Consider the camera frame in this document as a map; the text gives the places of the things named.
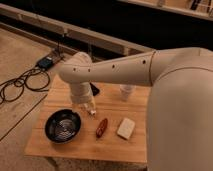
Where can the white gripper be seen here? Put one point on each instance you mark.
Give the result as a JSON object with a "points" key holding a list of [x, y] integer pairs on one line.
{"points": [[87, 101]]}

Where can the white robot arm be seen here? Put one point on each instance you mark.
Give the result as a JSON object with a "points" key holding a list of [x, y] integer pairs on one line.
{"points": [[179, 121]]}

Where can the red-brown lying bottle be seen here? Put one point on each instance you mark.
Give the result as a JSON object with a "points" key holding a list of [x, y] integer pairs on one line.
{"points": [[101, 128]]}

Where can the wooden table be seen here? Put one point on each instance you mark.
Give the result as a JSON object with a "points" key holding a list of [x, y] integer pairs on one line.
{"points": [[85, 145]]}

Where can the black bowl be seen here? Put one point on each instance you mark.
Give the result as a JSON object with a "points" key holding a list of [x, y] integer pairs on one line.
{"points": [[62, 126]]}

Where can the white sponge block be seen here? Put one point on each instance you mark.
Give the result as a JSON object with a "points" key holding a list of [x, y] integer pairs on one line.
{"points": [[126, 128]]}

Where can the clear plastic cup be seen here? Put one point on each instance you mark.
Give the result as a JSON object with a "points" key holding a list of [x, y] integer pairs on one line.
{"points": [[126, 91]]}

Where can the black power adapter box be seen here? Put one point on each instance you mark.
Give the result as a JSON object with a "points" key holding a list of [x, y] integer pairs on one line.
{"points": [[45, 63]]}

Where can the wooden rail beam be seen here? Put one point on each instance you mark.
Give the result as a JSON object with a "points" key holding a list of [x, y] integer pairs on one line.
{"points": [[71, 31]]}

